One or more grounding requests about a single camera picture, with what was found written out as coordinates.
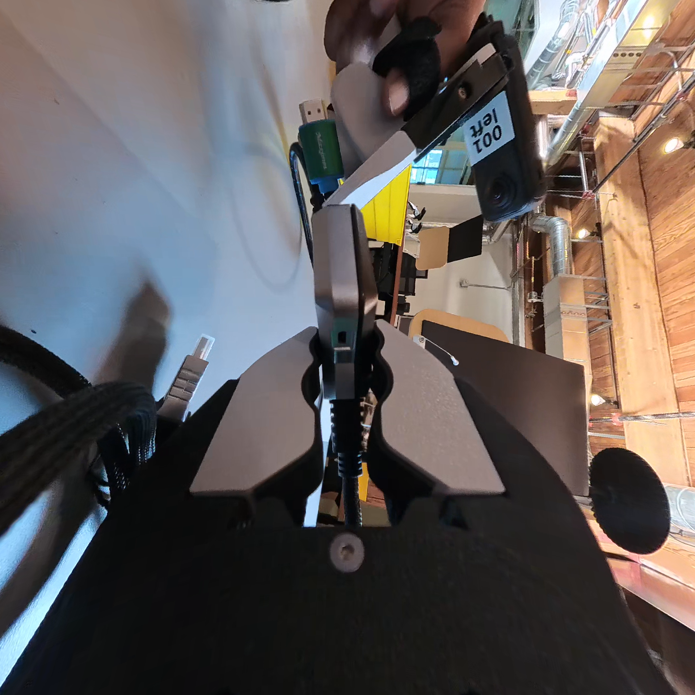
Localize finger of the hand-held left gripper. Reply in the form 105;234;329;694
325;130;419;207
347;160;415;203

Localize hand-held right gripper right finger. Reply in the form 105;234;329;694
369;320;507;496

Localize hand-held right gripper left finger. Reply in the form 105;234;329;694
188;326;325;497

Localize yellow plastic bin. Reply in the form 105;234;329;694
358;163;413;248

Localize braided HDMI cable green plugs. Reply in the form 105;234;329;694
288;98;346;272

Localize person's left hand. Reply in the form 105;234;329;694
325;0;487;117

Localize small black wooden panel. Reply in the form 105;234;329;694
415;214;484;269

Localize black board with wooden rim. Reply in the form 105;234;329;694
408;308;593;495

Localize silver air duct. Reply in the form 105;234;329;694
529;214;573;283

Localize metal air handler box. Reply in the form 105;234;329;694
543;274;614;375

